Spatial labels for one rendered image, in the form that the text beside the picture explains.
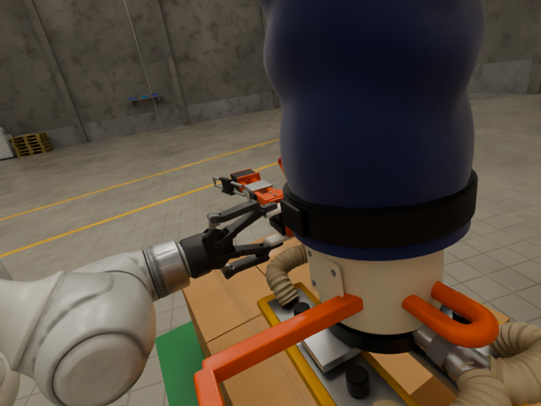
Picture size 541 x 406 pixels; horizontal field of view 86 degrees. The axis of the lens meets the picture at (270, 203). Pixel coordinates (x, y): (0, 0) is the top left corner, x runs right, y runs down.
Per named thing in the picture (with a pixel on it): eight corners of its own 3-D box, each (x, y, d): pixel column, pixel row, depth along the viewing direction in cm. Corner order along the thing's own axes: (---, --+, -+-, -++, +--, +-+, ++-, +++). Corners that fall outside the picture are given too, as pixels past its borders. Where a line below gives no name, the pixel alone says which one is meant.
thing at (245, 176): (262, 187, 93) (259, 171, 91) (240, 193, 91) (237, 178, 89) (253, 181, 101) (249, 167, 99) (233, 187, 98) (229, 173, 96)
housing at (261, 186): (276, 199, 82) (273, 184, 80) (253, 206, 80) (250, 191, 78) (266, 192, 88) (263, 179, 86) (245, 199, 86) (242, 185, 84)
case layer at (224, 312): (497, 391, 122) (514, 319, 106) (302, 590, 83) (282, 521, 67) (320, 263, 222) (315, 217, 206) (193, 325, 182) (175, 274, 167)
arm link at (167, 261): (156, 281, 56) (186, 269, 58) (164, 308, 48) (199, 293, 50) (140, 240, 52) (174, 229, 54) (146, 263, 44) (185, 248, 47)
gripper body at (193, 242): (173, 232, 54) (220, 216, 57) (185, 270, 57) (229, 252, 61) (183, 249, 47) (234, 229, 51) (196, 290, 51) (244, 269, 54)
